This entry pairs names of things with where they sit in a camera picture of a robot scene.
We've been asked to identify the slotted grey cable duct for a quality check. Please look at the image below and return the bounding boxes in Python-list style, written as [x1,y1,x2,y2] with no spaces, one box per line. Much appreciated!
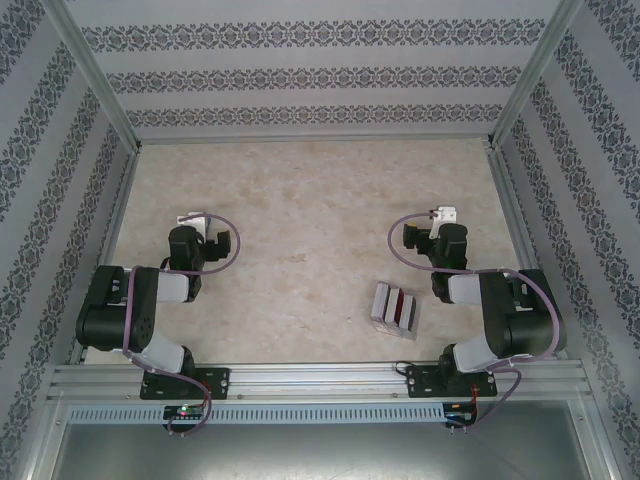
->
[67,403,446,424]

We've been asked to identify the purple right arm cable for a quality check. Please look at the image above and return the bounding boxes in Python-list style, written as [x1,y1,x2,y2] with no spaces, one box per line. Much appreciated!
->
[388,210,560,434]

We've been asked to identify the aluminium table side rail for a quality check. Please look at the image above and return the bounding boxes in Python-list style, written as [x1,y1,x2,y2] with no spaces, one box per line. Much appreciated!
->
[487,142,571,361]
[69,144,144,366]

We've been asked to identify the aluminium frame post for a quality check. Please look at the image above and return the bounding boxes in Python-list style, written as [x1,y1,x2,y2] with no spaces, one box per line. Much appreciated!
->
[485,0,585,150]
[38,0,144,151]

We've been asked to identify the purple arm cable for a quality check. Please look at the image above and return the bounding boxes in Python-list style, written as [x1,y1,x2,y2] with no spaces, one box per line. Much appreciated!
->
[388,210,560,434]
[121,212,243,437]

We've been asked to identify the aluminium mounting rail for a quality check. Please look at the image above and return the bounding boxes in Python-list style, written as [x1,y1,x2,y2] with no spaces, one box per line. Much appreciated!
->
[47,363,586,401]

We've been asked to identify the small circuit board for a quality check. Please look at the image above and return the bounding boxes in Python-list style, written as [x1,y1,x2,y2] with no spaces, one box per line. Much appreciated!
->
[163,405,207,421]
[443,405,479,426]

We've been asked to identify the grey metal sheet panel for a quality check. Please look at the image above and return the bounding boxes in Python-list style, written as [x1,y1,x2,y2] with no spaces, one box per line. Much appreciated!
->
[49,422,594,480]

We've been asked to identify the left small circuit board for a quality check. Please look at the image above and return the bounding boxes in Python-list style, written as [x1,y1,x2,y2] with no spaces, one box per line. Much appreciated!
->
[163,405,207,421]

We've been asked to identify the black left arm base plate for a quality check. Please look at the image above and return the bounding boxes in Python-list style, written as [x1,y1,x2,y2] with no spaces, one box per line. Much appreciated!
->
[139,367,231,401]

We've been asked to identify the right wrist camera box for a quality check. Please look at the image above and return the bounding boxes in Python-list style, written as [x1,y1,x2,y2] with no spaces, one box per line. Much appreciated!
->
[429,204,459,237]

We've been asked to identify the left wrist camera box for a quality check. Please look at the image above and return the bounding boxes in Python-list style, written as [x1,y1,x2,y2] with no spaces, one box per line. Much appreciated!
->
[177,212,209,236]

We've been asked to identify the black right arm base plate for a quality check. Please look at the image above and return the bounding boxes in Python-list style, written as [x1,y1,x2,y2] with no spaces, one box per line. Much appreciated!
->
[405,363,499,399]

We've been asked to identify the right small circuit board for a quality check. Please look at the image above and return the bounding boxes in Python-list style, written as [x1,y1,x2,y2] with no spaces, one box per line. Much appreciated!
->
[443,405,479,426]

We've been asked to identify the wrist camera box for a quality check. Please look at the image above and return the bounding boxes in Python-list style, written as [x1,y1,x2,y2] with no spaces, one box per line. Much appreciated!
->
[177,212,209,236]
[429,204,459,237]

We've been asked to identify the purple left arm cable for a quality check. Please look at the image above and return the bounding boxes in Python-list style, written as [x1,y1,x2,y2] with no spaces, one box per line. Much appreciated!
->
[121,212,243,437]

